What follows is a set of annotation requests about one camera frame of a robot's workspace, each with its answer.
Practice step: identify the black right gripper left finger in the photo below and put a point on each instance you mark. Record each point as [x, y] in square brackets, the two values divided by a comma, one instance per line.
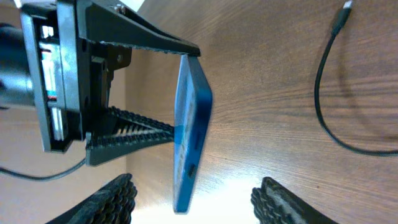
[113, 203]

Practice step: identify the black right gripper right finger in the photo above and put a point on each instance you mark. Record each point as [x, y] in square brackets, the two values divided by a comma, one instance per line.
[273, 203]

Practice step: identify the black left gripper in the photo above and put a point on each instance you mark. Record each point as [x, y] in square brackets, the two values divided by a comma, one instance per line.
[72, 75]

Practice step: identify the blue Galaxy smartphone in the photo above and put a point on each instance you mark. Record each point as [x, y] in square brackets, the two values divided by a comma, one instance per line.
[192, 112]

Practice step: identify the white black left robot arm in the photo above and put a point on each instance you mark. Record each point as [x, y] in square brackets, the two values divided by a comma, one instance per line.
[16, 83]

